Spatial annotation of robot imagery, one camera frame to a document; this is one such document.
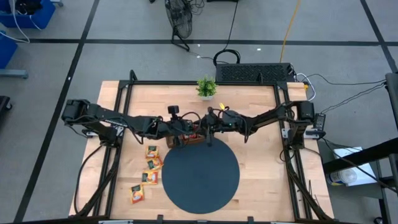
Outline blue plastic bin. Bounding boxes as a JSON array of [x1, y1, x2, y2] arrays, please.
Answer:
[[0, 0, 57, 30], [0, 30, 19, 70]]

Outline small green potted plant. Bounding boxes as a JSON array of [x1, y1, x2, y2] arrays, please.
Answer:
[[195, 75, 218, 101]]

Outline black coiled power cable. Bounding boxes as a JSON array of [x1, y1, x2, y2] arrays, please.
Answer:
[[213, 0, 242, 67]]

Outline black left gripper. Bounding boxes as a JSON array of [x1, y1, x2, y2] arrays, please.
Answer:
[[160, 105, 195, 147]]

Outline round dark blue woven placemat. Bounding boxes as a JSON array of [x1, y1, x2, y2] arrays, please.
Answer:
[[161, 136, 241, 215]]

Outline wooden tea organizer box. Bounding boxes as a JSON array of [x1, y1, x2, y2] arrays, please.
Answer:
[[165, 133, 208, 149]]

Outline small black power adapter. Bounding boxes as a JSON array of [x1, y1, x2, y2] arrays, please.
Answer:
[[314, 113, 326, 131]]

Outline white cardboard box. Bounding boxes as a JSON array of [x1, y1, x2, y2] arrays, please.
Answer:
[[332, 146, 379, 187]]

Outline white plastic wipes canister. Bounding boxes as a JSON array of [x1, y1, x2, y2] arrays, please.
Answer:
[[325, 167, 358, 187]]

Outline black aluminium table frame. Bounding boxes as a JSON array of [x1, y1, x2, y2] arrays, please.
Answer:
[[70, 70, 335, 224]]

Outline yellow hanging cord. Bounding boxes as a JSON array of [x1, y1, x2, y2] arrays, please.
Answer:
[[279, 0, 302, 63]]

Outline black floor fan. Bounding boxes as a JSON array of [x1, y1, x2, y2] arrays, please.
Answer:
[[164, 0, 193, 52]]

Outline black computer case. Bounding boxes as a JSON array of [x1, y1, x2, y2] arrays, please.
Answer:
[[215, 62, 296, 83]]

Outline black metal shelf frame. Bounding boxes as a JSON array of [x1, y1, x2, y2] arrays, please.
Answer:
[[322, 72, 398, 224]]

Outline yellow tea packet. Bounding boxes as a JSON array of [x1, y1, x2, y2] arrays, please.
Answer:
[[146, 156, 164, 171], [141, 170, 159, 186], [129, 184, 146, 205], [145, 145, 160, 159]]

